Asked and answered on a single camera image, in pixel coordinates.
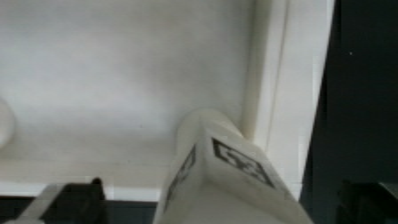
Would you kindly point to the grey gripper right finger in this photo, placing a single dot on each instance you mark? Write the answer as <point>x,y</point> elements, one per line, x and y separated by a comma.
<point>368,203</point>

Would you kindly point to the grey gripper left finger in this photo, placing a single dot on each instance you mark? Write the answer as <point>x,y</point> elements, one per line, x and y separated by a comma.
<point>70,204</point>

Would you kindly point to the white table leg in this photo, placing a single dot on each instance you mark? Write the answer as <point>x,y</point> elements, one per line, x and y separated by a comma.
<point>223,188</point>
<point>8,123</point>

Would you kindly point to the white square table top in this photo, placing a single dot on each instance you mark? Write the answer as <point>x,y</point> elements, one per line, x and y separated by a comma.
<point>113,65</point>

